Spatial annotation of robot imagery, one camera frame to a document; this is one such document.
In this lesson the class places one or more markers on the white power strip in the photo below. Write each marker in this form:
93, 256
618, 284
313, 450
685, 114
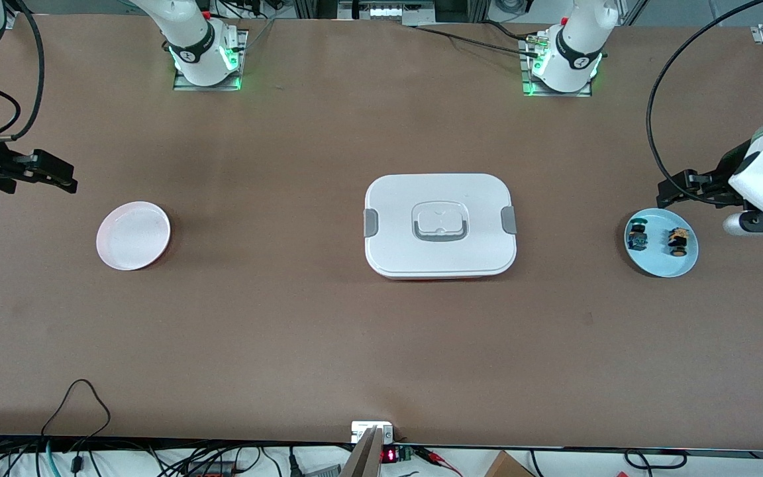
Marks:
388, 12

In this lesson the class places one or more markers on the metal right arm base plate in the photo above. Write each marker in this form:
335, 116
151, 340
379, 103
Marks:
179, 85

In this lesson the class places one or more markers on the brown cardboard box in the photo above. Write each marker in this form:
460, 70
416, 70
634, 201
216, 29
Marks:
507, 467

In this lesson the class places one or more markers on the small white outlet box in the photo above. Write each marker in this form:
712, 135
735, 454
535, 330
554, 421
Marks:
361, 427

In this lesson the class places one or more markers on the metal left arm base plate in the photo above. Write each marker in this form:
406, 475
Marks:
530, 93

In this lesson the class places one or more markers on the small green circuit board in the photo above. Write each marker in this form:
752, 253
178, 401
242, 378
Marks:
406, 454

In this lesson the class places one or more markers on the red digit display module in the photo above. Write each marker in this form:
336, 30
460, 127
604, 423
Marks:
389, 455

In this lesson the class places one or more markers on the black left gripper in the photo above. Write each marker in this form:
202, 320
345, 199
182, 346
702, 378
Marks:
728, 171

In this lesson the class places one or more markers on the black power adapter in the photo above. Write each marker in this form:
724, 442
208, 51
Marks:
212, 469

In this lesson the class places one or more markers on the pink round plate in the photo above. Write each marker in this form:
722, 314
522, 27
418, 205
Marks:
133, 235

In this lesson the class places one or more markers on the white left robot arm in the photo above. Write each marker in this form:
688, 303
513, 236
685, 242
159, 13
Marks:
762, 179

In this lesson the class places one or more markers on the pink storage box white lid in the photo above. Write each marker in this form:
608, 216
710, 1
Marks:
441, 192

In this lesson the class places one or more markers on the grey camera mount beam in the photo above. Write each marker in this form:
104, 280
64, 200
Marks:
361, 460

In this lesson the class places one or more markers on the red clip lead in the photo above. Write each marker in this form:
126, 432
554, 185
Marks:
431, 454

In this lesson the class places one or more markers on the light blue round plate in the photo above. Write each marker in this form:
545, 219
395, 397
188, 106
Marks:
660, 264

